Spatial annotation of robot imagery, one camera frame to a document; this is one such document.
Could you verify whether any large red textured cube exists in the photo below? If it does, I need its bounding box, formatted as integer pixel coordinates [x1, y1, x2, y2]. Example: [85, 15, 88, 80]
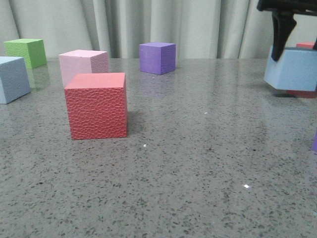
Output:
[64, 72, 128, 140]

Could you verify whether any far right red cube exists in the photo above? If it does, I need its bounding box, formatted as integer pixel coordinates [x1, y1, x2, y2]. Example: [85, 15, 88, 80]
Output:
[286, 42, 317, 98]

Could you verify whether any pink foam cube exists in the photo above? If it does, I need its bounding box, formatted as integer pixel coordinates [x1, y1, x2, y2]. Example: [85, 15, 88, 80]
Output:
[59, 50, 109, 87]

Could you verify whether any grey-green pleated curtain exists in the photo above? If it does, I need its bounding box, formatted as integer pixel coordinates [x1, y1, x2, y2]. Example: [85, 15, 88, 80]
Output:
[0, 0, 317, 60]

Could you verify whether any purple cube at edge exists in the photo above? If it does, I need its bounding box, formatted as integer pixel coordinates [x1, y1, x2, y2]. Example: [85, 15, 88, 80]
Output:
[311, 132, 317, 152]

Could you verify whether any light blue cube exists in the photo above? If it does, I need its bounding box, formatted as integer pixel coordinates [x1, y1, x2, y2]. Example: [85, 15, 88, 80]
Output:
[0, 57, 31, 104]
[264, 47, 317, 91]

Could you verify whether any purple foam cube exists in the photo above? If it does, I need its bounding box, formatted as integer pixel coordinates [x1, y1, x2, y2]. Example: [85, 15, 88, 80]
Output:
[139, 42, 176, 75]

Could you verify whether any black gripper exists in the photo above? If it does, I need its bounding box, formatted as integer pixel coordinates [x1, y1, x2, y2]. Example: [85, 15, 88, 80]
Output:
[257, 0, 317, 61]

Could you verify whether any green foam cube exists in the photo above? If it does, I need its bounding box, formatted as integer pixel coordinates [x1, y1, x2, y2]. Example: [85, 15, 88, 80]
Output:
[4, 39, 47, 69]

